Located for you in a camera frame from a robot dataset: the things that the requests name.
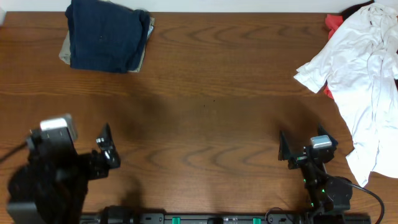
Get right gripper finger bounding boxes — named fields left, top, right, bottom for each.
left=317, top=124, right=338, bottom=147
left=278, top=131, right=291, bottom=161

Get navy blue shorts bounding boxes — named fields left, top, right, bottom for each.
left=65, top=0, right=151, bottom=73

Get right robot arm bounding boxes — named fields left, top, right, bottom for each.
left=278, top=125, right=353, bottom=223

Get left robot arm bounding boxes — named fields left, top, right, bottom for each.
left=7, top=124, right=121, bottom=224

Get white patterned shirt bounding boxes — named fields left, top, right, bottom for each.
left=294, top=2, right=397, bottom=187

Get folded khaki shorts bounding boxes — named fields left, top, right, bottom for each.
left=58, top=15, right=155, bottom=74

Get red garment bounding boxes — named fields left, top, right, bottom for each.
left=323, top=14, right=343, bottom=99

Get black garment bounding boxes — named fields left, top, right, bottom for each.
left=340, top=0, right=375, bottom=21

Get left black cable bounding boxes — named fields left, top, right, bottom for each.
left=0, top=141, right=30, bottom=164

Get black cable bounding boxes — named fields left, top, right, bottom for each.
left=0, top=141, right=30, bottom=164
left=317, top=164, right=386, bottom=224

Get right black cable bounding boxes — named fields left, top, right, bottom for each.
left=317, top=164, right=386, bottom=224

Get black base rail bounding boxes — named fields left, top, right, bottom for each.
left=79, top=206, right=371, bottom=224

